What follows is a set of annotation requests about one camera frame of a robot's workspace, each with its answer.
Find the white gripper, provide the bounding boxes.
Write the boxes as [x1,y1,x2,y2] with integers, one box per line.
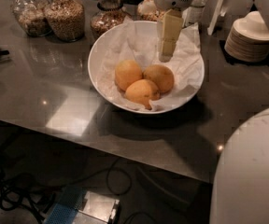
[154,0,192,63]

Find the orange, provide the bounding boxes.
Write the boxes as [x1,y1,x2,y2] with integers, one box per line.
[143,64,175,93]
[115,60,142,91]
[125,79,160,109]

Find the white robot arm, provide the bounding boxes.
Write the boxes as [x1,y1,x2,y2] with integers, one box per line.
[154,0,269,224]

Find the white ceramic bowl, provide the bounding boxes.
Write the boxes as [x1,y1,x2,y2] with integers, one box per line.
[87,20,205,115]

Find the small glass bottle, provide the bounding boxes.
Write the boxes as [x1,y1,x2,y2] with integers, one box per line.
[186,0,206,26]

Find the right glass jar with cereal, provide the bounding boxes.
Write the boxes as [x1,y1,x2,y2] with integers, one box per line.
[137,0,164,21]

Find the white paper liner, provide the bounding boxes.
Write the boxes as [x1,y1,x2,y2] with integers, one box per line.
[95,16,204,113]

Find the centre glass jar with granola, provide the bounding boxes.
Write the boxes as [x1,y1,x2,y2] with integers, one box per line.
[90,0,132,39]

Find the stack of white plates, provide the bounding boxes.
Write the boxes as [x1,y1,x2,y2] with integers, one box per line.
[224,11,269,63]

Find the grain filled glass jar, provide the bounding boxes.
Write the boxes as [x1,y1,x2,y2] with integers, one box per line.
[44,0,85,42]

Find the far left glass jar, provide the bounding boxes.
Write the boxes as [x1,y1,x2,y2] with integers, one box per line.
[11,0,51,37]

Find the blue and metal floor box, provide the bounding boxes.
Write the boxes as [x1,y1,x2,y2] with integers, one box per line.
[44,186,120,224]

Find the black floor cables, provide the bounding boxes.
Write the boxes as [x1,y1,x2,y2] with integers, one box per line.
[0,147,161,224]

